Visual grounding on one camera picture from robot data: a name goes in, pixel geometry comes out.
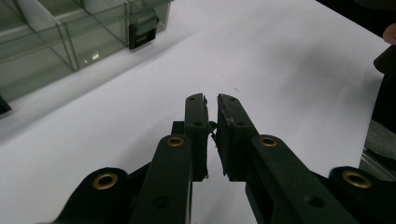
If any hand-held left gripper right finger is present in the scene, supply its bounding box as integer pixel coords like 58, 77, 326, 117
216, 93, 360, 224

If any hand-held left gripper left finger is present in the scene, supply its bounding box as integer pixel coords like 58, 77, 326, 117
130, 92, 210, 224

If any clear plastic compartment box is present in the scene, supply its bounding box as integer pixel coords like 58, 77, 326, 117
0, 0, 174, 115

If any metal floor rail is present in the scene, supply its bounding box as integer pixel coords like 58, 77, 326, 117
359, 148, 396, 183

